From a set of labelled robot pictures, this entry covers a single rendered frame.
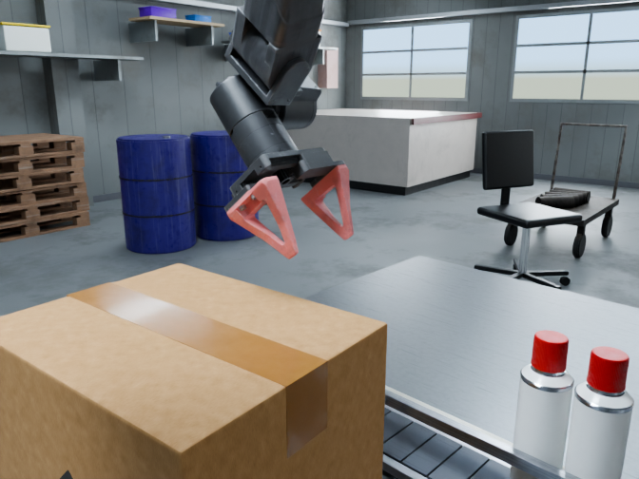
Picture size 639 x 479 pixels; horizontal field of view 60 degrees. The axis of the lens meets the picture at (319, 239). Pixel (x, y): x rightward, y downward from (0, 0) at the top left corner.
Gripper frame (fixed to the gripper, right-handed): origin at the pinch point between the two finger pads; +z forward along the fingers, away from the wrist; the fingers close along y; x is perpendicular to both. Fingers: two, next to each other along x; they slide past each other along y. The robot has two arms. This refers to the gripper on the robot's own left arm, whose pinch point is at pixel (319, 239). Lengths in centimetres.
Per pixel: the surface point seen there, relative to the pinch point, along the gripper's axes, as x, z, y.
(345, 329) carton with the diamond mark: -3.0, 9.5, -7.0
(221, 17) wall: 369, -451, 522
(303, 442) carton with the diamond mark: -1.0, 15.5, -15.7
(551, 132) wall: 175, -98, 812
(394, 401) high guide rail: 9.7, 19.7, 8.9
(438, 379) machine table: 23, 24, 39
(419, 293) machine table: 41, 10, 75
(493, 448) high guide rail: -0.4, 27.9, 7.3
